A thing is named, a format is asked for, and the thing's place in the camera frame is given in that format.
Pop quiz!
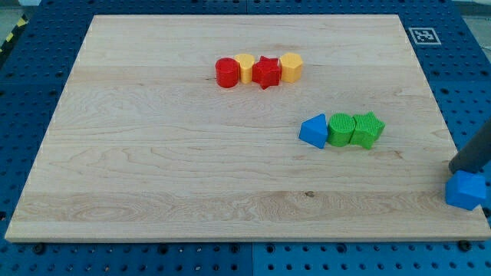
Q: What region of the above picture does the blue cube block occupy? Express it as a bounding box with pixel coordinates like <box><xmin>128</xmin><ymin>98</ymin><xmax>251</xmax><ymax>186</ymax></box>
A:
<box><xmin>445</xmin><ymin>170</ymin><xmax>486</xmax><ymax>211</ymax></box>

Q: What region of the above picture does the blue triangle block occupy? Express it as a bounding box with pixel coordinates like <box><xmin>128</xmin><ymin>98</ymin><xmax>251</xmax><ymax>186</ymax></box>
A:
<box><xmin>298</xmin><ymin>113</ymin><xmax>328</xmax><ymax>149</ymax></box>

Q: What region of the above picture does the wooden board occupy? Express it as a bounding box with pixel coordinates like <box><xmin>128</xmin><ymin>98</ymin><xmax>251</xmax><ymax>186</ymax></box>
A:
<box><xmin>5</xmin><ymin>15</ymin><xmax>490</xmax><ymax>243</ymax></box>

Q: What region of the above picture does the red star block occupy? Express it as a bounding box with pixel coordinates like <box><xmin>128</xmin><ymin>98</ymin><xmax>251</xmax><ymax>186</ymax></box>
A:
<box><xmin>252</xmin><ymin>56</ymin><xmax>282</xmax><ymax>90</ymax></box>

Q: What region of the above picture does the red cylinder block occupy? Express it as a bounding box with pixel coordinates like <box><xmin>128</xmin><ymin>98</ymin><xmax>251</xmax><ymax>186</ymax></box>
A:
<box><xmin>215</xmin><ymin>57</ymin><xmax>239</xmax><ymax>88</ymax></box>

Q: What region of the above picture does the yellow rounded block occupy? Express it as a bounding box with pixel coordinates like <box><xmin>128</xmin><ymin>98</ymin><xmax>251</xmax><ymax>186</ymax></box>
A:
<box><xmin>234</xmin><ymin>53</ymin><xmax>255</xmax><ymax>84</ymax></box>

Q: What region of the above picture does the yellow hexagon block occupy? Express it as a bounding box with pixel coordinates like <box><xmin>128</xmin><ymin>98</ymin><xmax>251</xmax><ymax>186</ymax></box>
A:
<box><xmin>279</xmin><ymin>52</ymin><xmax>303</xmax><ymax>83</ymax></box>

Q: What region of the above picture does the green cylinder block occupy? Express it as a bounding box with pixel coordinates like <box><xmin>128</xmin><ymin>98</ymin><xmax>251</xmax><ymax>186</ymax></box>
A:
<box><xmin>327</xmin><ymin>113</ymin><xmax>355</xmax><ymax>147</ymax></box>

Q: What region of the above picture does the green star block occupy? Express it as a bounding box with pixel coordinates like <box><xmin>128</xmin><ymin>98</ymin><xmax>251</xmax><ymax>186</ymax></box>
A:
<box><xmin>350</xmin><ymin>111</ymin><xmax>385</xmax><ymax>150</ymax></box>

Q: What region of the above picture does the white fiducial marker tag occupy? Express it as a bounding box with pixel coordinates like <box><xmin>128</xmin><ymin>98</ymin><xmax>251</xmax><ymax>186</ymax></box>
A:
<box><xmin>409</xmin><ymin>27</ymin><xmax>441</xmax><ymax>45</ymax></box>

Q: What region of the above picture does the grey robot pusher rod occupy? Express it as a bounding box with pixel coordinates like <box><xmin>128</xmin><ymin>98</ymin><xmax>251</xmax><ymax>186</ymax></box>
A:
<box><xmin>448</xmin><ymin>120</ymin><xmax>490</xmax><ymax>173</ymax></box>

